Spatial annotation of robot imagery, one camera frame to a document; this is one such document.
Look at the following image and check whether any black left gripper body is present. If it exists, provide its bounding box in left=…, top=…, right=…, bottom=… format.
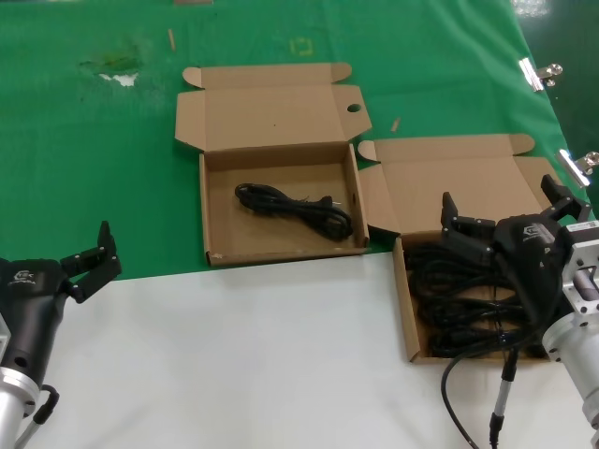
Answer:
left=0, top=256, right=72, bottom=392

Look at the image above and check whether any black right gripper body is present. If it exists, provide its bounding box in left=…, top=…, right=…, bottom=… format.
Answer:
left=489, top=212, right=577, bottom=324

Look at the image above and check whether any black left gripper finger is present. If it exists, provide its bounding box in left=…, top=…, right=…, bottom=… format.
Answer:
left=60, top=220, right=124, bottom=306

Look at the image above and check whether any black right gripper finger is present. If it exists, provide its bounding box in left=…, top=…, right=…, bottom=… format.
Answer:
left=539, top=173, right=593, bottom=225
left=440, top=191, right=498, bottom=268

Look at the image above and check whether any cardboard box with notched flap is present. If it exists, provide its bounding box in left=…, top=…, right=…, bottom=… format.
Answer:
left=357, top=133, right=577, bottom=364

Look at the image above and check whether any cardboard box with round hole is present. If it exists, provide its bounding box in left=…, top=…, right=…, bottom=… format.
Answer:
left=173, top=62, right=373, bottom=268

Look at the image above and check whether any silver metal binder clip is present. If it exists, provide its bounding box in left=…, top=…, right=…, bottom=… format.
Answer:
left=554, top=148, right=599, bottom=189
left=518, top=56, right=564, bottom=93

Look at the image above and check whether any green table cloth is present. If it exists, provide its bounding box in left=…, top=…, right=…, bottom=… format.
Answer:
left=0, top=0, right=596, bottom=287

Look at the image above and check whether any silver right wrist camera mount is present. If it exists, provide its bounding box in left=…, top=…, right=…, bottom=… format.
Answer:
left=560, top=219, right=599, bottom=315

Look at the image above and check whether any large black power cable bundle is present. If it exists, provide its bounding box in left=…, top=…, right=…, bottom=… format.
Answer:
left=405, top=245, right=533, bottom=328

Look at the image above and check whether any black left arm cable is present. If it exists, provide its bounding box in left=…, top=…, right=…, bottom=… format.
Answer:
left=11, top=383, right=61, bottom=449

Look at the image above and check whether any black cable bundle with ferrite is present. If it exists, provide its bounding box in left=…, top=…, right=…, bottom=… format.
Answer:
left=426, top=325, right=553, bottom=360

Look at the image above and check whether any black curved right arm cable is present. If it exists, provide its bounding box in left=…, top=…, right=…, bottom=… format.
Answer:
left=440, top=343, right=548, bottom=449

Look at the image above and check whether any cable with silver connector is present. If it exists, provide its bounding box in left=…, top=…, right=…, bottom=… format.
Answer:
left=488, top=350, right=519, bottom=449

